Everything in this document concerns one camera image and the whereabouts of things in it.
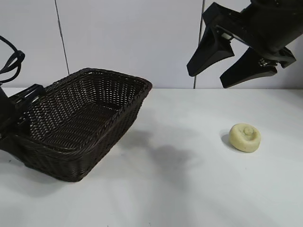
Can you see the dark brown woven wicker basket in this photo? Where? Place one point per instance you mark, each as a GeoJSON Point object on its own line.
{"type": "Point", "coordinates": [78, 125]}

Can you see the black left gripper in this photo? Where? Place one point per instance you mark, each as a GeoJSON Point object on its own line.
{"type": "Point", "coordinates": [9, 113]}

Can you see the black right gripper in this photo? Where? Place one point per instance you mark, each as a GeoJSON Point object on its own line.
{"type": "Point", "coordinates": [267, 26]}

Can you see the pale yellow egg yolk pastry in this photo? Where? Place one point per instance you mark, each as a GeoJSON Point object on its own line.
{"type": "Point", "coordinates": [245, 139]}

